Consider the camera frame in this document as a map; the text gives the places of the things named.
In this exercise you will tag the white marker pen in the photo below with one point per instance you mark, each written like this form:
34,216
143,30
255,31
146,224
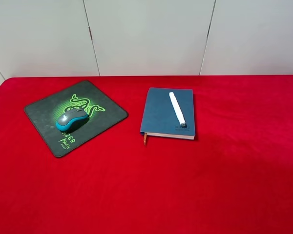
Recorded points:
177,110

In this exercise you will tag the grey blue wireless mouse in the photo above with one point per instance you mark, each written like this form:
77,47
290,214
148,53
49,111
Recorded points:
68,118

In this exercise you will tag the blue hardcover notebook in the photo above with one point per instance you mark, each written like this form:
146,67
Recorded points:
159,118

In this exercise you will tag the red tablecloth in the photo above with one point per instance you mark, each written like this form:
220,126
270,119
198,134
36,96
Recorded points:
236,177

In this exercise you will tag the black green Razer mouse pad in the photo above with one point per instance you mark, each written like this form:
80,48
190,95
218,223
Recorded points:
103,113

